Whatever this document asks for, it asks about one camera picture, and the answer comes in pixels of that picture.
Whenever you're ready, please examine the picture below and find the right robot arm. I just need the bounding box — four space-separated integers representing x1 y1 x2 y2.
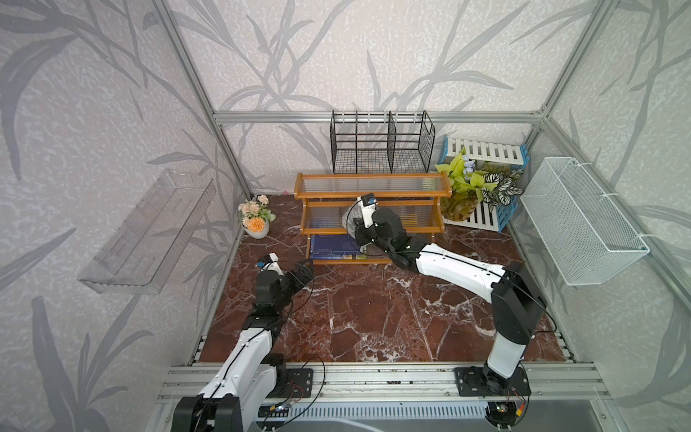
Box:
342 202 546 396

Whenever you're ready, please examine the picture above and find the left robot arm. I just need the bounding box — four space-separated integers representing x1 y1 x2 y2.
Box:
171 254 314 431

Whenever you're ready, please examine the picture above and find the orange wooden bookshelf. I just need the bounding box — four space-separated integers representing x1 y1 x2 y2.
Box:
294 173 452 265

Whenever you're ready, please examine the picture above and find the flower pot with orange flowers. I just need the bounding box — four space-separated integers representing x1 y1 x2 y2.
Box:
238 194 276 239

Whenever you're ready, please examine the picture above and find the green potted plant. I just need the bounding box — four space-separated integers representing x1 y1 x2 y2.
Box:
435 150 498 221

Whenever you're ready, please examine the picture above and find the spotted leaf plant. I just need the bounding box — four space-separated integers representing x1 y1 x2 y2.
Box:
480 167 524 208

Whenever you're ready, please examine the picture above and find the white and blue slatted crate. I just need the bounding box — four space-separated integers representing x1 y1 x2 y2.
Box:
437 136 529 232

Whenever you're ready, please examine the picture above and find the black wire file rack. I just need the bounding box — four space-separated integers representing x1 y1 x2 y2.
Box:
329 111 437 175

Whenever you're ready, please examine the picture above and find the clear acrylic wall shelf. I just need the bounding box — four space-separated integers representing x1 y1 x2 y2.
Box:
77 169 217 295

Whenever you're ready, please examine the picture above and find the white wire basket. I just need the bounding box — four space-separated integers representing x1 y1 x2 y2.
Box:
521 157 650 286

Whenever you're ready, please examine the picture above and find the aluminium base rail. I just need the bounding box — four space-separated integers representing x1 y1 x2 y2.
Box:
156 362 610 404

